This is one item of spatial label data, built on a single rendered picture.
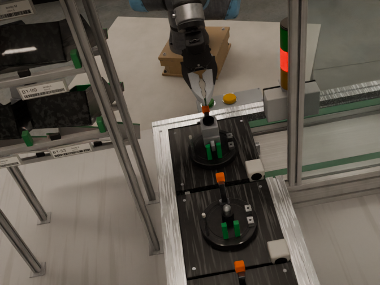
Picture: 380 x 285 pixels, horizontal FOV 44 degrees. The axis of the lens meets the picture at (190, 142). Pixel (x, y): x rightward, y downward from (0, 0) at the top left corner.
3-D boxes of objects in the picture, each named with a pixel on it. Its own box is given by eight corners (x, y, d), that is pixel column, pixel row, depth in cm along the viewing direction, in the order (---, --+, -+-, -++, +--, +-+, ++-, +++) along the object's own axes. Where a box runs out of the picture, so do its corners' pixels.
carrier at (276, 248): (177, 200, 126) (169, 169, 117) (266, 184, 126) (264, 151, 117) (188, 283, 109) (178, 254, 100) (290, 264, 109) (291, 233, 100)
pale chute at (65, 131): (98, 141, 141) (96, 126, 141) (141, 138, 139) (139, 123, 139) (59, 143, 113) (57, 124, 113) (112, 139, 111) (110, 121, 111)
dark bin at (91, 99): (76, 94, 126) (71, 66, 123) (124, 90, 124) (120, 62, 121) (32, 129, 100) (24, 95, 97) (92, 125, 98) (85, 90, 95)
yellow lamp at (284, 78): (277, 78, 107) (277, 61, 103) (299, 74, 106) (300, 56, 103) (283, 93, 103) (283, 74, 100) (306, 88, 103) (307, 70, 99)
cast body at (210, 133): (201, 131, 132) (198, 112, 127) (217, 128, 132) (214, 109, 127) (206, 152, 126) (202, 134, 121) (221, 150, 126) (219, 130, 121)
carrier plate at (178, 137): (169, 134, 144) (167, 129, 143) (246, 120, 144) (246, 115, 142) (176, 195, 127) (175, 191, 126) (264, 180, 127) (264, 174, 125)
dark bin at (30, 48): (56, 43, 114) (50, 12, 112) (108, 38, 112) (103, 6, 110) (0, 68, 88) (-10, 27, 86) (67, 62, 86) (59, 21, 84)
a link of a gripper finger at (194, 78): (205, 106, 125) (199, 72, 125) (206, 106, 119) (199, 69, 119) (194, 108, 125) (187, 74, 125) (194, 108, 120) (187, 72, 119)
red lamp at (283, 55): (277, 60, 103) (277, 42, 100) (300, 56, 103) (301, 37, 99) (283, 74, 99) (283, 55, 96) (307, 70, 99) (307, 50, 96)
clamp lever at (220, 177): (220, 199, 118) (215, 173, 115) (228, 198, 118) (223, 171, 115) (221, 207, 115) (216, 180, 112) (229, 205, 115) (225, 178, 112)
